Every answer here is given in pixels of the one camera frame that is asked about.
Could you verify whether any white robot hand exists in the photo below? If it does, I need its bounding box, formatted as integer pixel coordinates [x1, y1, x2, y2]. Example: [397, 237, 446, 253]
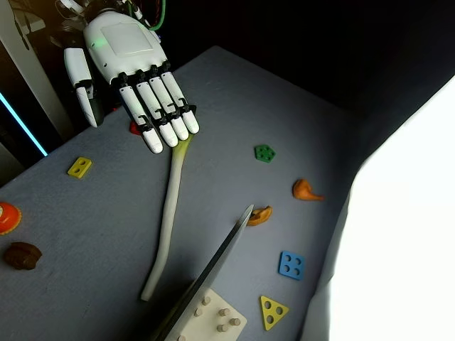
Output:
[63, 10, 200, 155]

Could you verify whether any long leek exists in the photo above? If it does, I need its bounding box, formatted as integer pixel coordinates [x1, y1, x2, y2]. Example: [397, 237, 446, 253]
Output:
[140, 133, 196, 303]

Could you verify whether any knife with orange handle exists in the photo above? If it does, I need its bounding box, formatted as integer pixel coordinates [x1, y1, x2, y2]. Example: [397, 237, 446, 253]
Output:
[151, 203, 256, 341]

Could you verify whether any yellow two-hole block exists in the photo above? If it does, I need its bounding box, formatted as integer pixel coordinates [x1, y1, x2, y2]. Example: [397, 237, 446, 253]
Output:
[67, 156, 93, 180]

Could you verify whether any blue square block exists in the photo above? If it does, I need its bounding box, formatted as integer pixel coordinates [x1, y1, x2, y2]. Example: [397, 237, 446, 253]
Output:
[277, 250, 307, 282]

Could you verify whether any yellow triangle three-hole block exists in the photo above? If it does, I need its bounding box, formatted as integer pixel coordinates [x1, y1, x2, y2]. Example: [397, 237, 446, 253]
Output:
[259, 295, 291, 332]

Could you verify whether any white cabinet panel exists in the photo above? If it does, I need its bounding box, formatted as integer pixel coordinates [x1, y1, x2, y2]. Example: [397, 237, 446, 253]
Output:
[0, 0, 75, 140]

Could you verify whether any cyan light strip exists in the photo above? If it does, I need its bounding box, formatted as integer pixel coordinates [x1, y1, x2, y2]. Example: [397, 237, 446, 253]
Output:
[0, 92, 49, 158]

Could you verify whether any green pentagon block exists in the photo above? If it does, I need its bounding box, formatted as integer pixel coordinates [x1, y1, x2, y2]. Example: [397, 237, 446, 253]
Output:
[254, 144, 277, 165]

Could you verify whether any orange toy tart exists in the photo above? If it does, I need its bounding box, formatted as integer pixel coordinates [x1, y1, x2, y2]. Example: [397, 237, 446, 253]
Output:
[0, 201, 23, 236]

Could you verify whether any orange crescent toy piece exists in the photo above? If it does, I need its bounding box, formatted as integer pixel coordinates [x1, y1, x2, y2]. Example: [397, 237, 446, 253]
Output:
[247, 205, 274, 227]

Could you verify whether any orange toy piece with stem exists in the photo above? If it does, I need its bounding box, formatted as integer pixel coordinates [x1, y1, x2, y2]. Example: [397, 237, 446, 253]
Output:
[292, 178, 326, 202]

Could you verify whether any brown chocolate toy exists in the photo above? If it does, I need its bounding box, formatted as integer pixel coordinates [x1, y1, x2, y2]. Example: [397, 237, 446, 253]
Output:
[4, 242, 43, 271]

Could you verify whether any wooden peg board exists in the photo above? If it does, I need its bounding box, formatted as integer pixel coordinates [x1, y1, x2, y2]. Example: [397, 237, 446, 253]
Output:
[166, 288, 248, 341]

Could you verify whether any red cable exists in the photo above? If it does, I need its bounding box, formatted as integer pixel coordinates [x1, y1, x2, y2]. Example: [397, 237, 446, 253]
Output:
[149, 0, 161, 26]

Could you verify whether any green cable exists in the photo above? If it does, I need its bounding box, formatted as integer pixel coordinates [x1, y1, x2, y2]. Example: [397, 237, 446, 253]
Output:
[148, 0, 167, 31]

